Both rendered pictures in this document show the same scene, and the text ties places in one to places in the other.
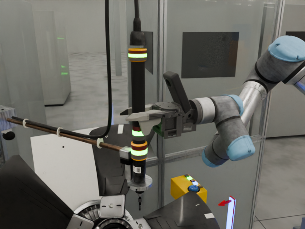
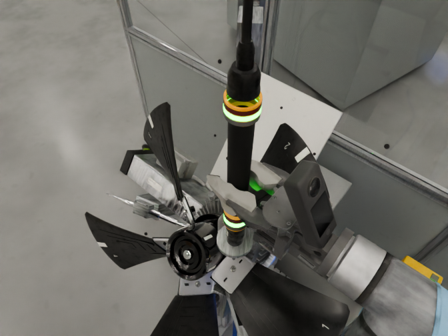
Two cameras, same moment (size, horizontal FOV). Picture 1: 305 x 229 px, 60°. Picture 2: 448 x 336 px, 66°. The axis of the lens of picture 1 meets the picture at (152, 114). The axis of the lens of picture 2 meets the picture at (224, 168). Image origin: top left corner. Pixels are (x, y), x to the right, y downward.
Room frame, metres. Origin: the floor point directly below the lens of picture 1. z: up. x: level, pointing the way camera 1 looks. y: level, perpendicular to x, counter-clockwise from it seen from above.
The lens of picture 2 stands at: (0.50, -0.22, 1.96)
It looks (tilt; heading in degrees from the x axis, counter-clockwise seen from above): 53 degrees down; 65
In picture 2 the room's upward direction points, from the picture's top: straight up
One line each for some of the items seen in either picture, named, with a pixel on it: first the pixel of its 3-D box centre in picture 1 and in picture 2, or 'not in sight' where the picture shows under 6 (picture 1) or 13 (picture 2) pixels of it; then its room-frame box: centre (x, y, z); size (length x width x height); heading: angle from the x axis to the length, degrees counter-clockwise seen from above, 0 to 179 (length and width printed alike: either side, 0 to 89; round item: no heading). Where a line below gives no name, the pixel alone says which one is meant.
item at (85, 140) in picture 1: (59, 133); not in sight; (0.79, 0.30, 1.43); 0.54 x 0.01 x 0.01; 60
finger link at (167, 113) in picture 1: (161, 113); (257, 211); (0.64, -0.02, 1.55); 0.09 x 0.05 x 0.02; 125
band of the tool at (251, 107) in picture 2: (137, 55); (242, 106); (0.64, 0.04, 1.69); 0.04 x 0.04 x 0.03
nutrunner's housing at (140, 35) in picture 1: (138, 114); (238, 181); (0.64, 0.04, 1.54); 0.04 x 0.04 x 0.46
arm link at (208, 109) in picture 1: (199, 110); (355, 263); (0.73, -0.14, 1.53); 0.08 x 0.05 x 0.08; 25
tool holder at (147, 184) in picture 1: (136, 167); (235, 225); (0.65, 0.04, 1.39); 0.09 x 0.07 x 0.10; 60
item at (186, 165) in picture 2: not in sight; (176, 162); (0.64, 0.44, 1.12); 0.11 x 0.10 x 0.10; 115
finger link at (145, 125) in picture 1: (145, 124); (229, 201); (0.62, 0.02, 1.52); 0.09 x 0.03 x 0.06; 125
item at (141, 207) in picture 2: not in sight; (143, 209); (0.50, 0.35, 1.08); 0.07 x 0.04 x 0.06; 126
